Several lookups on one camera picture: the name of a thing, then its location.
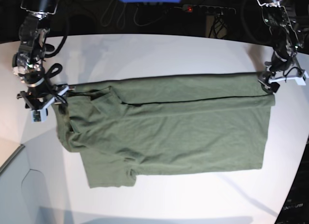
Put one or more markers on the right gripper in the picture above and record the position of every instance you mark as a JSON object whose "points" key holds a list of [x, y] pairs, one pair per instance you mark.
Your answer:
{"points": [[45, 95]]}

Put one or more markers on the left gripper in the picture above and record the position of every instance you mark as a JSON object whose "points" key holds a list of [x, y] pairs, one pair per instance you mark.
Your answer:
{"points": [[278, 71]]}

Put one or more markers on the green t-shirt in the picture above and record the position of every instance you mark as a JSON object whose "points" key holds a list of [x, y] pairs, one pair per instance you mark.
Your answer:
{"points": [[180, 124]]}

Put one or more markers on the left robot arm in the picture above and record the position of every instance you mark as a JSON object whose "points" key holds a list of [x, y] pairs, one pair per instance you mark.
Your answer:
{"points": [[287, 37]]}

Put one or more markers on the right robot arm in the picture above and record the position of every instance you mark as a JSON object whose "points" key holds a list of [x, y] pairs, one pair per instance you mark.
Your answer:
{"points": [[27, 63]]}

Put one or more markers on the black power strip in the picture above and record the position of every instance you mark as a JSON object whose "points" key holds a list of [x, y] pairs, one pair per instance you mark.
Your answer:
{"points": [[209, 10]]}

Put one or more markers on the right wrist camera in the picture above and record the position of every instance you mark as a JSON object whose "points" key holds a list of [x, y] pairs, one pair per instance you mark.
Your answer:
{"points": [[39, 115]]}

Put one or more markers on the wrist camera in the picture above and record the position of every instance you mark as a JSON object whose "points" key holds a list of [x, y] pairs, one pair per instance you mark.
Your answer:
{"points": [[301, 79], [39, 115]]}

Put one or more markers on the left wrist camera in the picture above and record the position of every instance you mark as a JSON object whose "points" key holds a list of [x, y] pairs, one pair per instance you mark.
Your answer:
{"points": [[301, 79]]}

